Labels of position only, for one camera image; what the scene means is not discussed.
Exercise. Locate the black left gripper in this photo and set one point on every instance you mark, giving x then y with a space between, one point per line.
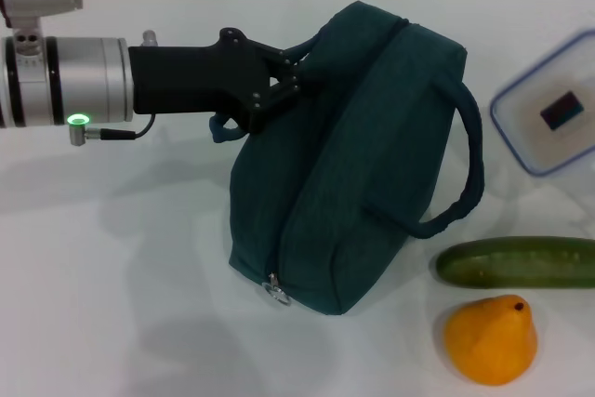
195 81

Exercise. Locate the dark teal fabric bag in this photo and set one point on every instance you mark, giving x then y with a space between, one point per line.
348 160

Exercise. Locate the clear plastic food container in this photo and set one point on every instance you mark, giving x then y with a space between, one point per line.
548 136

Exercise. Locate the green cucumber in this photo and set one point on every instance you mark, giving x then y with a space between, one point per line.
511 264

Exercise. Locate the orange mango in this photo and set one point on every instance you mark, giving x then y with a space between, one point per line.
493 346

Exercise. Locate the silver round wrist knob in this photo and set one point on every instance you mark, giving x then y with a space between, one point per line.
149 38

